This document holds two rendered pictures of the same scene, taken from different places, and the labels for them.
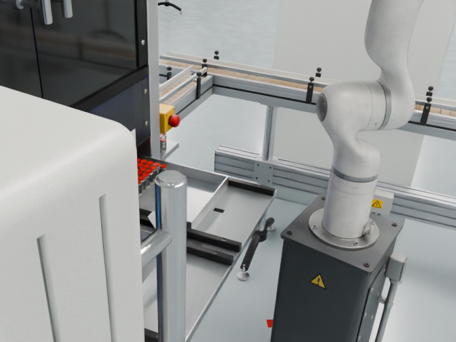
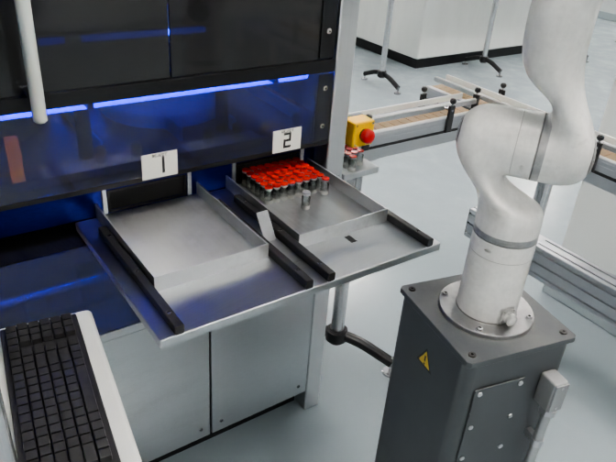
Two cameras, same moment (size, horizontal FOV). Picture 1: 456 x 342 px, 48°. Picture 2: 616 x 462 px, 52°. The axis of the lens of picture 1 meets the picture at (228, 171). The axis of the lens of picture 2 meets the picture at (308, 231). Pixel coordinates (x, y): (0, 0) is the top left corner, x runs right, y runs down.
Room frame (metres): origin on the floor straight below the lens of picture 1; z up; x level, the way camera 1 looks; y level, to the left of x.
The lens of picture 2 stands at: (0.07, -0.59, 1.62)
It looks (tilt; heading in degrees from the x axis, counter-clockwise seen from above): 30 degrees down; 33
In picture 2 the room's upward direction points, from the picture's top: 5 degrees clockwise
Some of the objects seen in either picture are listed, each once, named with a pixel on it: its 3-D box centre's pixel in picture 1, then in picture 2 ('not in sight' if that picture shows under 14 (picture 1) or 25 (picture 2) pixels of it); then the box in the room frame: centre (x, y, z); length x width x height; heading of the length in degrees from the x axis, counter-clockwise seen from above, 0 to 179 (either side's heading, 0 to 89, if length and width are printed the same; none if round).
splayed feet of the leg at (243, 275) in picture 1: (258, 240); not in sight; (2.12, -0.18, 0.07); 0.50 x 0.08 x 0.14; 160
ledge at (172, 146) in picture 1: (152, 147); (346, 164); (1.55, 0.26, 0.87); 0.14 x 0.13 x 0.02; 70
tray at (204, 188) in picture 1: (157, 188); (303, 197); (1.25, 0.20, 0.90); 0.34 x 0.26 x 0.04; 70
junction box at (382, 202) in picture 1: (377, 201); not in sight; (1.88, -0.66, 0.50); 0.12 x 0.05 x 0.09; 70
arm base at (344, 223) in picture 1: (348, 200); (494, 272); (1.15, -0.33, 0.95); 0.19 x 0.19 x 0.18
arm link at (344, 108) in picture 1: (351, 128); (501, 171); (1.15, -0.29, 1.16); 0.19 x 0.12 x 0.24; 104
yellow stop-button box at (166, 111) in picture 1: (161, 118); (356, 129); (1.52, 0.23, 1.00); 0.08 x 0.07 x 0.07; 70
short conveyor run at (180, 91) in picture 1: (163, 102); (395, 123); (1.84, 0.26, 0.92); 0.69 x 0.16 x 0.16; 160
